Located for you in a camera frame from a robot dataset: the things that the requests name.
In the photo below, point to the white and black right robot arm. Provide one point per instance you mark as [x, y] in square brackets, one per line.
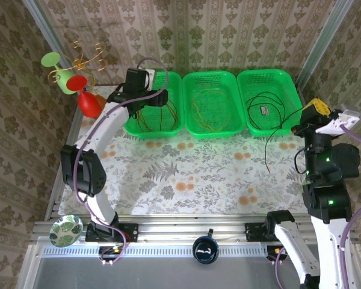
[288, 241]

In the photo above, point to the aluminium frame post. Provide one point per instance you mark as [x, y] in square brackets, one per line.
[45, 36]
[325, 42]

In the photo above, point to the green plastic wine glass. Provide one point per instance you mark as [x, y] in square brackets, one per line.
[50, 59]

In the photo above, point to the orange rectangular block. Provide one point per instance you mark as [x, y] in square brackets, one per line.
[100, 98]

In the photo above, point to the leaf patterned bowl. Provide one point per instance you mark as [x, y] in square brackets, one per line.
[66, 231]

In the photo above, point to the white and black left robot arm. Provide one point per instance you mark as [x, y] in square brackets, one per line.
[108, 120]

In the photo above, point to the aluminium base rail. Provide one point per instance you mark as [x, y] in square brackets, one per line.
[183, 228]

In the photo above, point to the aluminium table side rail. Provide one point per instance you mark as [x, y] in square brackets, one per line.
[69, 135]
[301, 96]

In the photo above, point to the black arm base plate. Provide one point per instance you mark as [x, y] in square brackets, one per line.
[252, 231]
[132, 231]

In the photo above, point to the red plastic wine glass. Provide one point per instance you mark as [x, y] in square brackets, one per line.
[88, 105]

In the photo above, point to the small printed label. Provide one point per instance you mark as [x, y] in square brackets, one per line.
[264, 110]

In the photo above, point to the grey metal panel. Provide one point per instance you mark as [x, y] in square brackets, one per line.
[168, 277]

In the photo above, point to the dark blue mug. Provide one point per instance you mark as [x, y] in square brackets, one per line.
[205, 250]

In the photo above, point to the green perforated plastic basket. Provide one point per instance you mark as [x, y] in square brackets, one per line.
[210, 81]
[168, 81]
[273, 81]

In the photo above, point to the floral table cloth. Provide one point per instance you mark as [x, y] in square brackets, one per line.
[198, 180]

